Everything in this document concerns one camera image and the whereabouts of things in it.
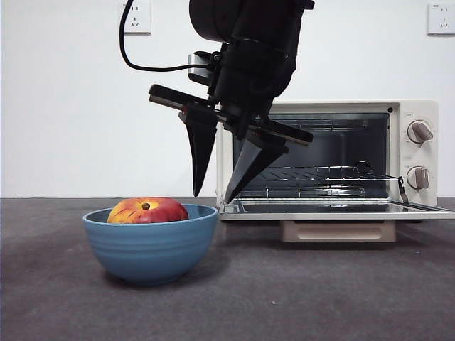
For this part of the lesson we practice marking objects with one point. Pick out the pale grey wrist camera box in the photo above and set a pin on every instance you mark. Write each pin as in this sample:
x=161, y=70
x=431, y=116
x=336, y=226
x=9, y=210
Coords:
x=197, y=69

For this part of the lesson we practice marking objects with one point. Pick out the taupe oven knob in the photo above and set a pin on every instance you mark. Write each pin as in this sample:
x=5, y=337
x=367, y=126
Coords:
x=420, y=131
x=418, y=177

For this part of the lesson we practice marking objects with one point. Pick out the red yellow apple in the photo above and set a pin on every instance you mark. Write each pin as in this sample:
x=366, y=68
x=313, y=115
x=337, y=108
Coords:
x=149, y=213

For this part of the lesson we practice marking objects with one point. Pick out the cream toaster oven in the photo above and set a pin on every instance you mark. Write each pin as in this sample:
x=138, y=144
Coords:
x=412, y=106

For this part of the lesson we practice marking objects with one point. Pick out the white wall socket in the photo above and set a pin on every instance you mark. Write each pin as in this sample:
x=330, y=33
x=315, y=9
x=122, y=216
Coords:
x=441, y=19
x=140, y=21

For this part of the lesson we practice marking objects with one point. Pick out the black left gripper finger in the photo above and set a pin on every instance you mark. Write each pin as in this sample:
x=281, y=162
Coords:
x=252, y=160
x=200, y=149

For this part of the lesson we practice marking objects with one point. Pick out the blue ribbed bowl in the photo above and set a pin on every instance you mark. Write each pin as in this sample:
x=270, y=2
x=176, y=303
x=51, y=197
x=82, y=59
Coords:
x=149, y=248

